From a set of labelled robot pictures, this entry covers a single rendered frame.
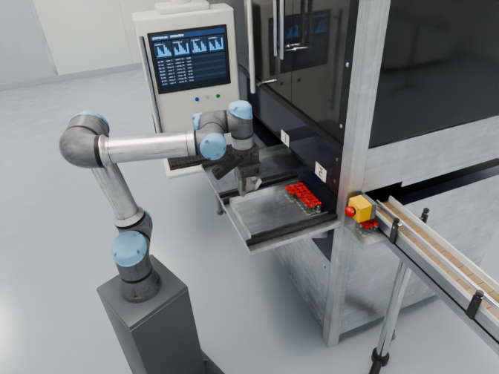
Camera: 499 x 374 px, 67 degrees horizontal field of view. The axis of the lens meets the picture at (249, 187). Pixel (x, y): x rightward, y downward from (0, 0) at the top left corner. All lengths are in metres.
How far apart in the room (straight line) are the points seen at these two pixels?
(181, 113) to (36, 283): 1.53
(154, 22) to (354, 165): 1.19
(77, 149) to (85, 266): 1.81
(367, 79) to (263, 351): 1.52
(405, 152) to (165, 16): 1.27
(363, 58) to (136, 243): 0.95
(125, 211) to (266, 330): 1.20
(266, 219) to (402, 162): 0.58
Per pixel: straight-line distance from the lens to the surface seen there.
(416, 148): 1.58
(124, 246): 1.36
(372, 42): 1.25
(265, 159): 1.96
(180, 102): 2.14
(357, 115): 1.31
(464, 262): 1.43
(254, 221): 1.56
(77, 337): 2.52
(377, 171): 1.50
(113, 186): 1.35
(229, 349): 2.23
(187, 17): 2.04
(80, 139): 1.16
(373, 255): 1.83
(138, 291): 1.44
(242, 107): 1.20
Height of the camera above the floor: 1.89
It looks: 35 degrees down
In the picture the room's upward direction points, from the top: 3 degrees counter-clockwise
